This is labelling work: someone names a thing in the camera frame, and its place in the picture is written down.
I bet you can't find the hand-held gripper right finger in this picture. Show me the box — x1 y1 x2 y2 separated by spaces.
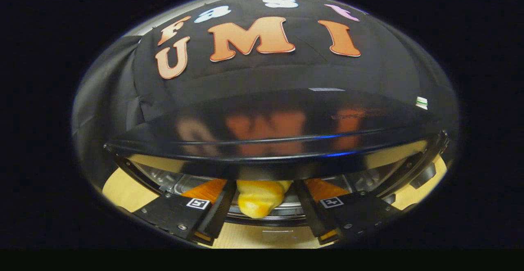
293 178 418 245

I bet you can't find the black toaster oven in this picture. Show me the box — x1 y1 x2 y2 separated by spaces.
103 88 451 227

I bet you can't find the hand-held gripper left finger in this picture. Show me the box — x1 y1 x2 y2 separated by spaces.
133 179 237 246

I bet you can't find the golden bread roll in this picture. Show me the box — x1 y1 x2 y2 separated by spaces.
237 180 292 219

